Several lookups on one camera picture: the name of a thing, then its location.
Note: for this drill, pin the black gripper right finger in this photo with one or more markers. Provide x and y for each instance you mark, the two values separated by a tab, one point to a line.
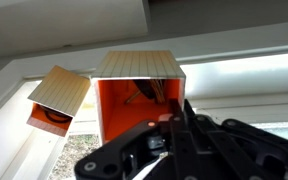
232	150

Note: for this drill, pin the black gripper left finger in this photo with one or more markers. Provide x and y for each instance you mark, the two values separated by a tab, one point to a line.
130	153

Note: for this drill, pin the white box orange interior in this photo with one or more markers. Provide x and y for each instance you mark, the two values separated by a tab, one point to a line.
132	86

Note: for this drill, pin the white window frame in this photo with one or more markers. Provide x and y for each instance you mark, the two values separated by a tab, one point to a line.
238	73

